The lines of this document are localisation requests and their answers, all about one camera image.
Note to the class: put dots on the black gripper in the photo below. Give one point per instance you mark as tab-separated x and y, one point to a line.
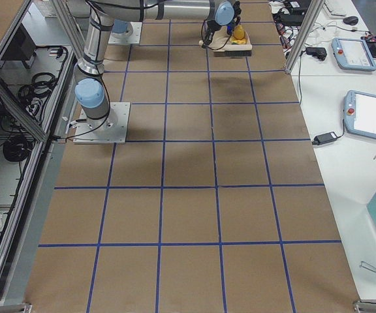
231	27

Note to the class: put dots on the white plastic dustpan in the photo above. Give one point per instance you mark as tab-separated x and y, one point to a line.
223	33

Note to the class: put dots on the white hand brush black bristles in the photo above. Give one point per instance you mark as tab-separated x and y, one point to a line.
221	48

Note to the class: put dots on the yellow potato with peel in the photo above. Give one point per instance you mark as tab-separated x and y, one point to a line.
238	36

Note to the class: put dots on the black computer mouse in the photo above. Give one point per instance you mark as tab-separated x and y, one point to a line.
350	20

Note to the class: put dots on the far teach pendant blue grey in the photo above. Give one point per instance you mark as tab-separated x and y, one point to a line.
353	54

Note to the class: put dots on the teach pendant blue grey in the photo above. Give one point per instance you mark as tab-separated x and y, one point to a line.
359	114
353	54

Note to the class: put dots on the black power adapter brick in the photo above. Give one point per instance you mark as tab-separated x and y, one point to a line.
325	138

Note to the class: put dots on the near teach pendant blue grey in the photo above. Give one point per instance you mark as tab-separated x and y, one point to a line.
359	114

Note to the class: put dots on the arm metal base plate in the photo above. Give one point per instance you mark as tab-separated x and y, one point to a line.
125	33
110	130

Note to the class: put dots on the aluminium frame post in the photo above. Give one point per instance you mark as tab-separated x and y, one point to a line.
306	27

